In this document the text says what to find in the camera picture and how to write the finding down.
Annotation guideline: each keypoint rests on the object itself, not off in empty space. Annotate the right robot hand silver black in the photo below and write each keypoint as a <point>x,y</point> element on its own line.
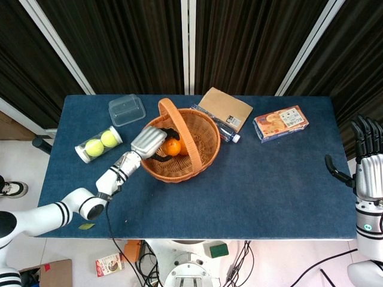
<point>371,179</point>

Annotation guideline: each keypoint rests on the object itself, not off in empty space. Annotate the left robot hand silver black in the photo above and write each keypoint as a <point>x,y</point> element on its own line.
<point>148,142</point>

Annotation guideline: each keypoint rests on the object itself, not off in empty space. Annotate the small orange fruit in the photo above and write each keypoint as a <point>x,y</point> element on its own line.
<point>171,147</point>

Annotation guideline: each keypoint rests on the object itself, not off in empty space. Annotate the large orange fruit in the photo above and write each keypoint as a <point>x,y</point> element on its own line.
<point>184,148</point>

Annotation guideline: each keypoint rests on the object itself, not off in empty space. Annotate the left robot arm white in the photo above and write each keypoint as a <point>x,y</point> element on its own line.
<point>45,216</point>

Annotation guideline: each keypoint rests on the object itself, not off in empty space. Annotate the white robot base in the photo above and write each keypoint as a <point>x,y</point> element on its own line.
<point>187,269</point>

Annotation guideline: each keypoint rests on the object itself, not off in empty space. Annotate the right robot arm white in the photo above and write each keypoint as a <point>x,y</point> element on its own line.
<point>369,242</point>

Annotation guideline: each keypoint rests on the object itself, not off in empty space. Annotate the clear plastic food container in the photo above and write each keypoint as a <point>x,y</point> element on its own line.
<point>127,110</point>

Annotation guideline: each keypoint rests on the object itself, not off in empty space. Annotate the yellow tennis ball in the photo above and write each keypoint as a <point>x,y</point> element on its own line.
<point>94,148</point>
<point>109,139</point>

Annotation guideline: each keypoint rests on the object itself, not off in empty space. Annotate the clear tennis ball tube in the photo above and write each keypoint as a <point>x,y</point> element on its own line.
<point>80,152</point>

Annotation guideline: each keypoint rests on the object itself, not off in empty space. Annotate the clear plastic water bottle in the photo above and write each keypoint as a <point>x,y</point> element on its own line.
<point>227,133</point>

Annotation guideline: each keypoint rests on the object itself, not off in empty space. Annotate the brown cardboard envelope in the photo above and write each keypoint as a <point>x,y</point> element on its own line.
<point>224,107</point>

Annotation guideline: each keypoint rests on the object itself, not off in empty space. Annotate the dark pleated curtain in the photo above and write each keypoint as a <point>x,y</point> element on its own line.
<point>24,59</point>
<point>254,45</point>
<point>119,45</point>
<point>359,59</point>

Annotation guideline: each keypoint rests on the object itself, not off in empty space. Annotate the green leaf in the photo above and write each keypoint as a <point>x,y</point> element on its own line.
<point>86,226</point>

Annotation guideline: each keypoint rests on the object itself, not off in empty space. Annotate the orange snack box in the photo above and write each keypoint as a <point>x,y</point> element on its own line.
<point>281,123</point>

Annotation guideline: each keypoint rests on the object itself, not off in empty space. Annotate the orange plastic object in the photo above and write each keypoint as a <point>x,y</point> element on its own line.
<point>131,251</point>

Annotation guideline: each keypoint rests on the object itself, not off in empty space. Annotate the blue felt table cover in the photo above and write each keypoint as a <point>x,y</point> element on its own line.
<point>254,194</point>

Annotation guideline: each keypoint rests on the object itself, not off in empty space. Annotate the small red white box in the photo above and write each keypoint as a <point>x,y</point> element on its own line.
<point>109,264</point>

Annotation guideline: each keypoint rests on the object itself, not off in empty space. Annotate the green block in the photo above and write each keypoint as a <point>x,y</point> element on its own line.
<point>219,250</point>

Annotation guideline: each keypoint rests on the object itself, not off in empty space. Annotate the brown cardboard box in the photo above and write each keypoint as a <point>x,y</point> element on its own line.
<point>15,128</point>

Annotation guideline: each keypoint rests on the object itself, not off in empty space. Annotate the white black sneaker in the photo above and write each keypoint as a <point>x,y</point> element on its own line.
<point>15,189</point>

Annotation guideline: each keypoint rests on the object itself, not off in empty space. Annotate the brown cardboard sheet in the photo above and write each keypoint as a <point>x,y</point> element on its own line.
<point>57,273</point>

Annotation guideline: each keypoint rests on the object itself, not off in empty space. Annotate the white vertical frame post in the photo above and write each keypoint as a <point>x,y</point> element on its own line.
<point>188,45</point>

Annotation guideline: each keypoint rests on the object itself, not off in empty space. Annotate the black cylindrical post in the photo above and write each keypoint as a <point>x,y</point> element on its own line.
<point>42,146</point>

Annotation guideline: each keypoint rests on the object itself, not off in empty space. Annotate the white low frame bar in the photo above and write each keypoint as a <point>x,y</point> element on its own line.
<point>24,118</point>

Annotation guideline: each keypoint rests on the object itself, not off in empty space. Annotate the white slanted frame post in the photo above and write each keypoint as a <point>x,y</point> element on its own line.
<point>57,45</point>
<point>311,45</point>

